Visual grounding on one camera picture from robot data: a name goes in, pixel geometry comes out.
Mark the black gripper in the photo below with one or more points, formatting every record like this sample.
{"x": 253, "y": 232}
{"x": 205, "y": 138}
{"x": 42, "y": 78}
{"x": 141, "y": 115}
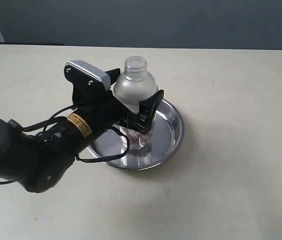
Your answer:
{"x": 101, "y": 109}

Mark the round stainless steel plate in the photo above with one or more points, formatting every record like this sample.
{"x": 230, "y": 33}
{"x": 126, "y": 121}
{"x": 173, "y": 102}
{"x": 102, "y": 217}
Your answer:
{"x": 167, "y": 137}

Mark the clear plastic shaker bottle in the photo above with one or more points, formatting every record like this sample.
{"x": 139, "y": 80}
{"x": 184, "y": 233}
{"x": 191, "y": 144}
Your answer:
{"x": 134, "y": 85}

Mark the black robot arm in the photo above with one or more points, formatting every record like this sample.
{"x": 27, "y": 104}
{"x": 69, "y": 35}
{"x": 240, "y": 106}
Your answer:
{"x": 37, "y": 156}

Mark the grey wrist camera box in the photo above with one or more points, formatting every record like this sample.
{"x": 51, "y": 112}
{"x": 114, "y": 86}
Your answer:
{"x": 76, "y": 71}

